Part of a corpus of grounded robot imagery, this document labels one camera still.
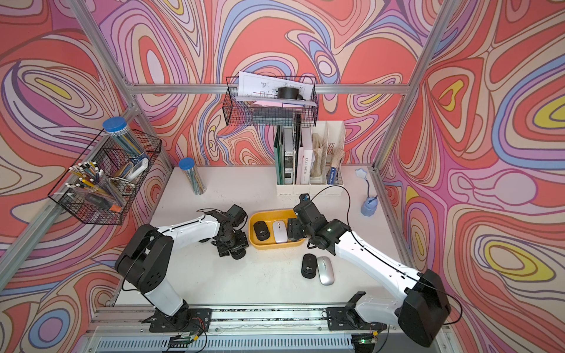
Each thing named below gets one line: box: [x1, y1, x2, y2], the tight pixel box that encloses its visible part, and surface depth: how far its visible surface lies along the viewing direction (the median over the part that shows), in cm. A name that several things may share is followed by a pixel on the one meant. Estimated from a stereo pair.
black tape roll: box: [277, 86, 307, 101], surface depth 84 cm
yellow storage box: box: [248, 208, 307, 251], surface depth 98 cm
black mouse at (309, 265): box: [301, 252, 318, 279], surface depth 86 cm
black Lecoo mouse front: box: [253, 220, 270, 242], surface depth 95 cm
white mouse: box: [272, 220, 289, 244], surface depth 95 cm
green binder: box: [273, 125, 286, 184], surface depth 92 cm
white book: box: [300, 149, 314, 185], surface depth 98 cm
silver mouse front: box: [317, 255, 335, 287], surface depth 86 cm
